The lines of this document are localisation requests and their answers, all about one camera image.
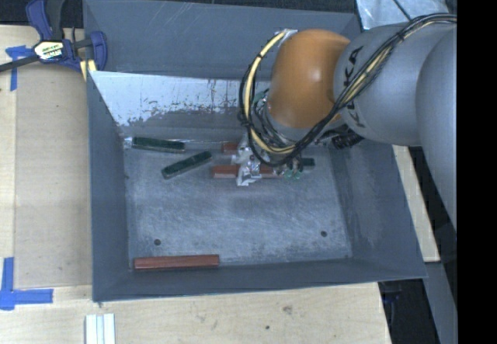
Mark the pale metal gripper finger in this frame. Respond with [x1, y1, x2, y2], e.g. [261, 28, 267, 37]
[231, 141, 252, 165]
[235, 163, 262, 187]

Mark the grey metal bin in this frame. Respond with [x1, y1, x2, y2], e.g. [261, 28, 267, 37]
[82, 0, 429, 303]

